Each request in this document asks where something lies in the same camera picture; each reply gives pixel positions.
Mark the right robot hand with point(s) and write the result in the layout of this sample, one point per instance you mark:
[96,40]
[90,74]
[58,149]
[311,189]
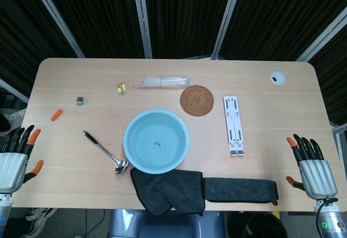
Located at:
[317,175]

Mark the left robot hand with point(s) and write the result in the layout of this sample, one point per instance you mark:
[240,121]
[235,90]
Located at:
[11,167]

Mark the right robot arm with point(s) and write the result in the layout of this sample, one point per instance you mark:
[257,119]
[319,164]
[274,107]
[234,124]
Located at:
[333,221]

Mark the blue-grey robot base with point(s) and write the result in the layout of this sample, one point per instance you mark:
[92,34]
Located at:
[165,224]

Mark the light blue bowl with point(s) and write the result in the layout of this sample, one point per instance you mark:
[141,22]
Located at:
[155,140]

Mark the black and white sneaker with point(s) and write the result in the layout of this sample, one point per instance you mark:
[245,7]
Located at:
[38,221]

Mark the orange rubber finger cap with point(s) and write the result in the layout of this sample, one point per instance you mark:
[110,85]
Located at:
[56,115]

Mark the black trash bin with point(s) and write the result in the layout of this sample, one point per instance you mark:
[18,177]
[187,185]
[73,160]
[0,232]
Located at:
[265,225]

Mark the small grey-green cube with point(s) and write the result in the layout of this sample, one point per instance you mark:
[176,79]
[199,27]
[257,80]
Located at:
[80,100]

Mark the white folding laptop stand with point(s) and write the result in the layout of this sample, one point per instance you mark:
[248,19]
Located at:
[234,125]

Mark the small yellow packet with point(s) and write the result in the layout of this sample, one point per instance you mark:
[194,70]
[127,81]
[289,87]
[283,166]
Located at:
[121,88]

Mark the round woven brown coaster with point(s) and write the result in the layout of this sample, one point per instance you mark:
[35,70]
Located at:
[197,100]

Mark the folded dark grey towel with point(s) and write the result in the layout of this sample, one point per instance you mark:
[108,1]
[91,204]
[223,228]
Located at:
[162,189]

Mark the pack of clear straws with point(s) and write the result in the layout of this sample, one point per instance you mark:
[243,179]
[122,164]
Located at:
[161,82]

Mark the white partition frame post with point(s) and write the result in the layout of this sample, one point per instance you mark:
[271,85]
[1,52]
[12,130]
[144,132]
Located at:
[143,18]
[226,18]
[13,90]
[58,21]
[322,37]

